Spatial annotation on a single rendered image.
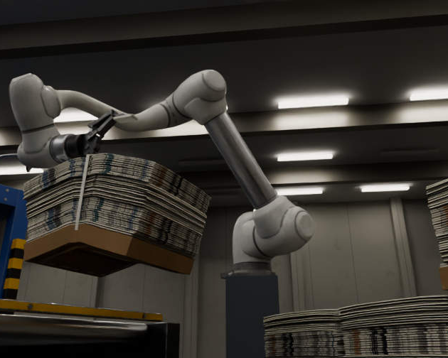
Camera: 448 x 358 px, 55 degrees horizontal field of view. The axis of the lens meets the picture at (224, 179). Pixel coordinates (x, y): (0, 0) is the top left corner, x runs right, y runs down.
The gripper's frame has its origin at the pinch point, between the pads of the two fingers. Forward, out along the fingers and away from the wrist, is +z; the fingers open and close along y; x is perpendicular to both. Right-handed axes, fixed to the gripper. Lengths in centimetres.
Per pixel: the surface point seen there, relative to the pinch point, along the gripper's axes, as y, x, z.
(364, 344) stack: 52, -19, 60
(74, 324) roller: 51, 9, -1
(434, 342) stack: 50, -10, 74
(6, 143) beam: -266, -427, -647
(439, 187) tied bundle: 19, -7, 78
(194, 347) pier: 107, -1000, -510
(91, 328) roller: 52, 5, 0
